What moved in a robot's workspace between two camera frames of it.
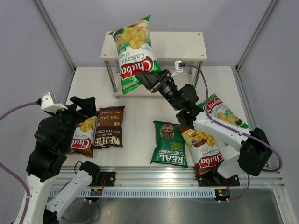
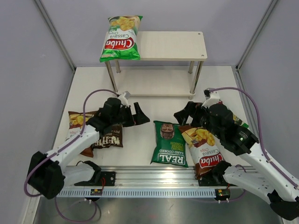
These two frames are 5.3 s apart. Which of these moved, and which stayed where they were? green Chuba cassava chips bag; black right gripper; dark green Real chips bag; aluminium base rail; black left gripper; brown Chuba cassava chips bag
Moved: black right gripper; black left gripper; green Chuba cassava chips bag
Stayed: dark green Real chips bag; aluminium base rail; brown Chuba cassava chips bag
